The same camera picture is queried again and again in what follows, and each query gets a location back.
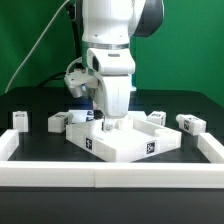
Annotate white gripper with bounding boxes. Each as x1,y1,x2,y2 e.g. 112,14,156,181
86,48,135,133

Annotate white square tabletop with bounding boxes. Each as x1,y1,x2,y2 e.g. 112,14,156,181
66,116,182,162

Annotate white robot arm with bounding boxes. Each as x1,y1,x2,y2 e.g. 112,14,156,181
82,0,164,132

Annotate white marker base plate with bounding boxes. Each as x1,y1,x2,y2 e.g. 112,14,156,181
69,110,147,124

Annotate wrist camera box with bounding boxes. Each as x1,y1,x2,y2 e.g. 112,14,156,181
64,70,98,98

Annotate black cable bundle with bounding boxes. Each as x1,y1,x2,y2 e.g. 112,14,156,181
37,0,84,88

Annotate white U-shaped fence wall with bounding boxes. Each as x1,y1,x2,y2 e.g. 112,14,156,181
0,129,224,189

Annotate white cable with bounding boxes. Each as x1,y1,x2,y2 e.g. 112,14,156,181
3,0,72,94

